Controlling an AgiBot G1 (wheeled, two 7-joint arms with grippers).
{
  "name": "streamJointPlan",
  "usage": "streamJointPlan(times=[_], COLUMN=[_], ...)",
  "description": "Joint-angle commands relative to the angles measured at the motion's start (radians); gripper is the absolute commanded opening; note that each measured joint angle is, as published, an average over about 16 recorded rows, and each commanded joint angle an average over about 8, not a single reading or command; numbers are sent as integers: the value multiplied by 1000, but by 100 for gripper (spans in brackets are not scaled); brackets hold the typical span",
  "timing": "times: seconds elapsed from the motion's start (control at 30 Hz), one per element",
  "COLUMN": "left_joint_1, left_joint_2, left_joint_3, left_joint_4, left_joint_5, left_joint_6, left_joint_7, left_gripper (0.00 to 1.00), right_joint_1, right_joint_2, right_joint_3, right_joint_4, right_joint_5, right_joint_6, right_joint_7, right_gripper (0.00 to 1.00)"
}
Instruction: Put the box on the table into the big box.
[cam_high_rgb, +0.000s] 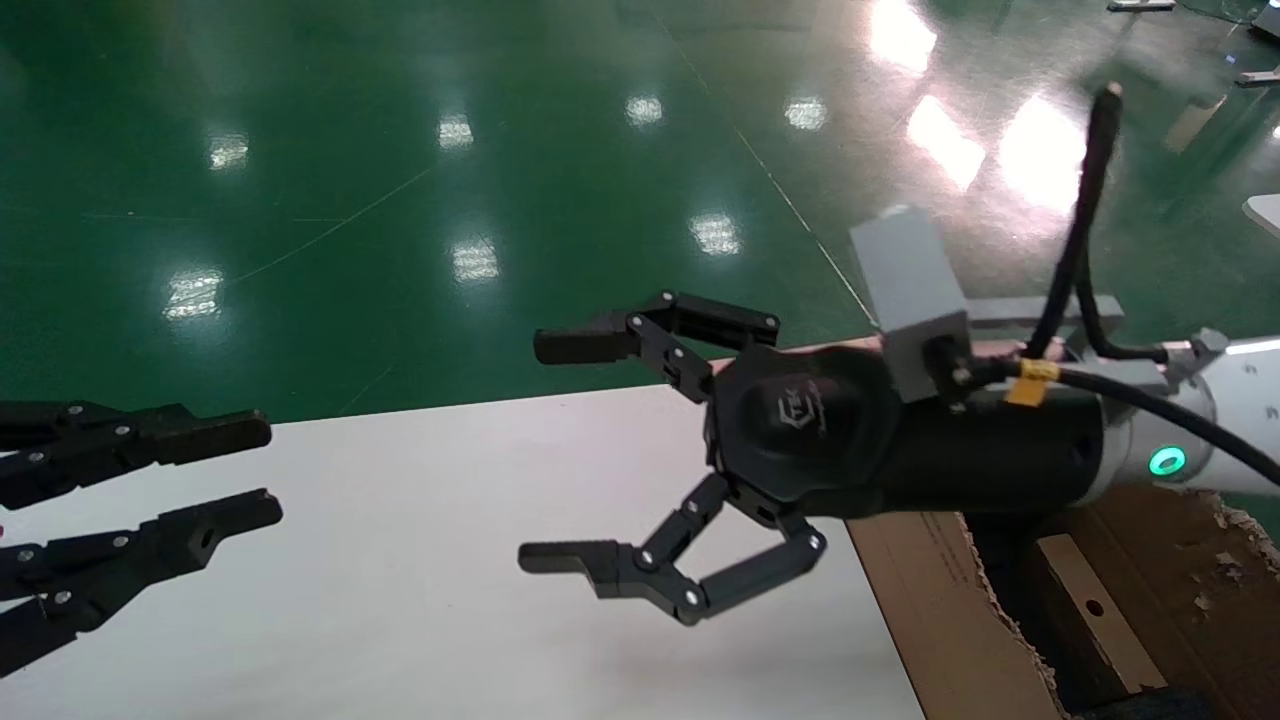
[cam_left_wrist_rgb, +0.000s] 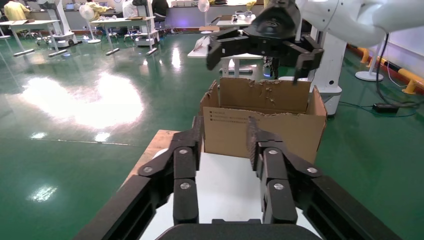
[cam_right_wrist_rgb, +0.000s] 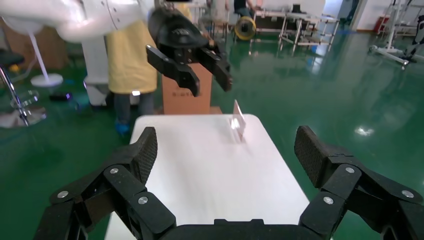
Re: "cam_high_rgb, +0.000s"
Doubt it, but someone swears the wooden platform board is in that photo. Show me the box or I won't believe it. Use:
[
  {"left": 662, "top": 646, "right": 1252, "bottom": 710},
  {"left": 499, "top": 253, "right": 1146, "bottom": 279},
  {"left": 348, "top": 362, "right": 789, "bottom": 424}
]
[{"left": 700, "top": 336, "right": 1031, "bottom": 376}]

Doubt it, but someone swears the small brown cardboard box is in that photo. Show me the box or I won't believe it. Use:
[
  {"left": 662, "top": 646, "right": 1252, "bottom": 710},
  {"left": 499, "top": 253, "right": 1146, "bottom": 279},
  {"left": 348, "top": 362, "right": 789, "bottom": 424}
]
[{"left": 1035, "top": 533, "right": 1169, "bottom": 696}]

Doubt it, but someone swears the yellow cable tag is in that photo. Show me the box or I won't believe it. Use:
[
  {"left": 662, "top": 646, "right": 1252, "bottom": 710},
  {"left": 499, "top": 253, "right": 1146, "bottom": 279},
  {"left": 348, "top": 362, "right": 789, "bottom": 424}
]
[{"left": 1005, "top": 358, "right": 1059, "bottom": 406}]

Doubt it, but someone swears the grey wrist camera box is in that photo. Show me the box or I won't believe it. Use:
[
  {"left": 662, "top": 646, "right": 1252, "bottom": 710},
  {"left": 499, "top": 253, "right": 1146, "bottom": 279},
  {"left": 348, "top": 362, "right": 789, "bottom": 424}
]
[{"left": 848, "top": 205, "right": 973, "bottom": 403}]

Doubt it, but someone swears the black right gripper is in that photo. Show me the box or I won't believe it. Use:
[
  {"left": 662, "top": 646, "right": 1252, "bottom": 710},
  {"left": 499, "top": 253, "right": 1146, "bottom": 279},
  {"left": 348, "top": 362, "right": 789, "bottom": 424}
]
[{"left": 518, "top": 292, "right": 1106, "bottom": 628}]

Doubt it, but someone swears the thin black braided cable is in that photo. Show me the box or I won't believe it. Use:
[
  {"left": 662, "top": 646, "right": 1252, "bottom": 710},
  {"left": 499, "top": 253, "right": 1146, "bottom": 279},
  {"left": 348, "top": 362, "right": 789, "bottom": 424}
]
[{"left": 1020, "top": 82, "right": 1171, "bottom": 363}]

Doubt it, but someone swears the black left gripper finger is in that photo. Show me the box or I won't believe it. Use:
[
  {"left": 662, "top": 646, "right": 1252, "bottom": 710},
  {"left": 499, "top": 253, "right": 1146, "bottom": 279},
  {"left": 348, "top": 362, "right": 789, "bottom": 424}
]
[
  {"left": 0, "top": 400, "right": 273, "bottom": 511},
  {"left": 0, "top": 488, "right": 284, "bottom": 679}
]

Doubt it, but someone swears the thick black cable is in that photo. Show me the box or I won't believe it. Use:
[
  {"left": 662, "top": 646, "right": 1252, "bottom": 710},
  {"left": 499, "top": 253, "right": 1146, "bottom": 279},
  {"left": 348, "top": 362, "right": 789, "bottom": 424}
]
[{"left": 945, "top": 360, "right": 1280, "bottom": 491}]

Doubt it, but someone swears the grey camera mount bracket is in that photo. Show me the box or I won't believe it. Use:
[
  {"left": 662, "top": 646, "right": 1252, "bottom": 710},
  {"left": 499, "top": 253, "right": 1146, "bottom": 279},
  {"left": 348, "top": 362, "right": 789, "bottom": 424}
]
[{"left": 965, "top": 295, "right": 1171, "bottom": 396}]

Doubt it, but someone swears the big open cardboard box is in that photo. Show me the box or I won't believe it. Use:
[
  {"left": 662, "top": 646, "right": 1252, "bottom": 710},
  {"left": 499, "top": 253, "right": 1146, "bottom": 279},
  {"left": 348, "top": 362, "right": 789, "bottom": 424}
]
[{"left": 848, "top": 487, "right": 1280, "bottom": 720}]

